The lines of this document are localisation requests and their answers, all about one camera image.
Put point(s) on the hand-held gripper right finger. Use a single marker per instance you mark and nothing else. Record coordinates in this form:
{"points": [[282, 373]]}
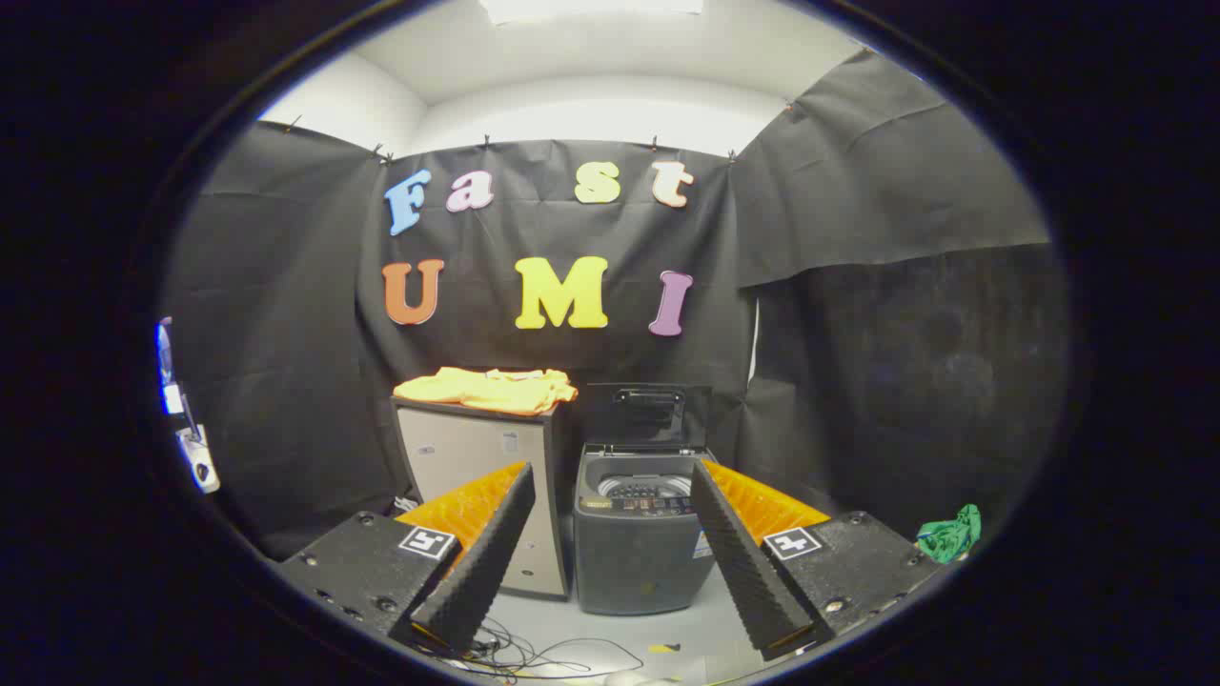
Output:
{"points": [[739, 562]]}

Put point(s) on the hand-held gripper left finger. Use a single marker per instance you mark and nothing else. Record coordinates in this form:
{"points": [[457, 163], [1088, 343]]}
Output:
{"points": [[486, 562]]}

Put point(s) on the grey washing machine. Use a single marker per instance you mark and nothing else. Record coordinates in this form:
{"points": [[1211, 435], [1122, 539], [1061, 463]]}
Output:
{"points": [[634, 562]]}

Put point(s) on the orange polo shirt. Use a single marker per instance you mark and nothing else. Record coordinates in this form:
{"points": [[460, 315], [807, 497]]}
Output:
{"points": [[486, 389]]}

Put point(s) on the small beige cabinet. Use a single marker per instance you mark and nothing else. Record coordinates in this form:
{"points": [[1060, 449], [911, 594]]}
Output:
{"points": [[462, 448]]}

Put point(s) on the crumpled green cloth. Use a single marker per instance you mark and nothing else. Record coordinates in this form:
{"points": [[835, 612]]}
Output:
{"points": [[949, 537]]}

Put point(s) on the white and blue device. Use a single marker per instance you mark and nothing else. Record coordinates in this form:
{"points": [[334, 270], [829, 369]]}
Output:
{"points": [[195, 457]]}

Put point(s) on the ceiling light panel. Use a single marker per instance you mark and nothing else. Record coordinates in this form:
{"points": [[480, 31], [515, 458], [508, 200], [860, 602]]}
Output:
{"points": [[591, 9]]}

